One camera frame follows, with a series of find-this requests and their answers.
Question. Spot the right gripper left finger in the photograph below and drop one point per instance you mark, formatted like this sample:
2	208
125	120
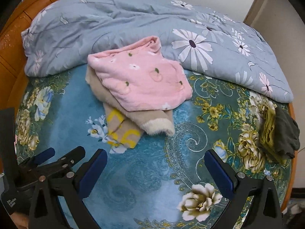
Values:
74	187

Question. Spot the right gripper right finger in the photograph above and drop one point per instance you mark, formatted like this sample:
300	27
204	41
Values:
264	211

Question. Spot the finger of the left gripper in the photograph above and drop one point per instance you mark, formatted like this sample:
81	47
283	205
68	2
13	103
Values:
55	169
38	159

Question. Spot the beige fuzzy sweater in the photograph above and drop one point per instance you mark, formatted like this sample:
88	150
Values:
126	128

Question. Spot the person's left hand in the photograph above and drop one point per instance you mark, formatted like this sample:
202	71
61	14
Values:
20	220

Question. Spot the olive green folded garment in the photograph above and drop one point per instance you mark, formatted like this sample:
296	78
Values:
266	136

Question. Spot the dark grey folded garment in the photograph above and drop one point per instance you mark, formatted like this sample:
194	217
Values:
286	135

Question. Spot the teal floral bed blanket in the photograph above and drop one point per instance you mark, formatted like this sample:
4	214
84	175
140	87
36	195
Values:
162	182

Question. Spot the orange wooden headboard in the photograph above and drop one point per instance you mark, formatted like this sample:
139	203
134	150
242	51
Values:
13	79

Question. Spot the grey-blue floral quilt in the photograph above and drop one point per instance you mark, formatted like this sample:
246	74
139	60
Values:
63	34

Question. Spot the pink peach print garment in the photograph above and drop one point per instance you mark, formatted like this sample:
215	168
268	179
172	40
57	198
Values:
140	78

